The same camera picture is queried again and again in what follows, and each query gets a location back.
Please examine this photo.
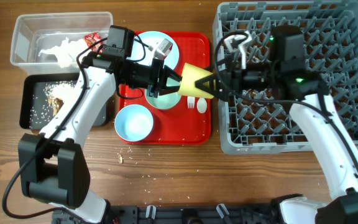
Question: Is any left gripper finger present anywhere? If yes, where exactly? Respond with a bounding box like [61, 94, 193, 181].
[163, 65, 182, 80]
[158, 85, 180, 95]

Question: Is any pale green bowl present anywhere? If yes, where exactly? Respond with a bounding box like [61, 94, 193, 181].
[144, 89, 181, 110]

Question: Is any yellow plastic cup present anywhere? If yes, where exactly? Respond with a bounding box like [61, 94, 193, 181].
[177, 63, 214, 99]

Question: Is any white plastic spoon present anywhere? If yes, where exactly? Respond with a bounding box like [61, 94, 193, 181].
[196, 98, 208, 114]

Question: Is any white plastic fork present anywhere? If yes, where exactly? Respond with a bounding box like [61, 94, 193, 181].
[187, 96, 195, 109]

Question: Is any light blue plate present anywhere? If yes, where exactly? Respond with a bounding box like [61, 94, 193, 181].
[127, 31, 180, 70]

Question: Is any light blue bowl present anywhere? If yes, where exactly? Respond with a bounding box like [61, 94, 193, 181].
[114, 105, 154, 142]

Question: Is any red snack wrapper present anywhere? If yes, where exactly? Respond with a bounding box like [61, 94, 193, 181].
[84, 32, 103, 52]

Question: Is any white napkin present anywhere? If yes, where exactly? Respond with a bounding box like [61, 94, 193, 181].
[38, 37, 88, 68]

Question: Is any food scraps and rice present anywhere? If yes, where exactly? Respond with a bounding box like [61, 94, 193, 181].
[30, 81, 76, 127]

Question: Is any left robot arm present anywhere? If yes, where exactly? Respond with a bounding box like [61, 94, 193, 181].
[14, 26, 179, 223]

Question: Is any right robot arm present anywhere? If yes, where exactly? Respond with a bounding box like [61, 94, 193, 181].
[195, 25, 358, 223]

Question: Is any grey dishwasher rack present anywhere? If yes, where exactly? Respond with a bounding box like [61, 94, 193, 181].
[213, 1, 358, 154]

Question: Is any red serving tray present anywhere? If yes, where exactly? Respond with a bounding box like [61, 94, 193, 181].
[119, 31, 211, 145]

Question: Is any food crumb on table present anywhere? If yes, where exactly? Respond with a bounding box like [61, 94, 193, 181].
[118, 154, 124, 164]

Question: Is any clear plastic bin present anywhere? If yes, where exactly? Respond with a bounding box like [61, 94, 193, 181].
[10, 12, 113, 75]

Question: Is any black plastic tray bin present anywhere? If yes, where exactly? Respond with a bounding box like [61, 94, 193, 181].
[19, 72, 109, 131]

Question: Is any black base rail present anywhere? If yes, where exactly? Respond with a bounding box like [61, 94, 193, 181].
[50, 203, 328, 224]

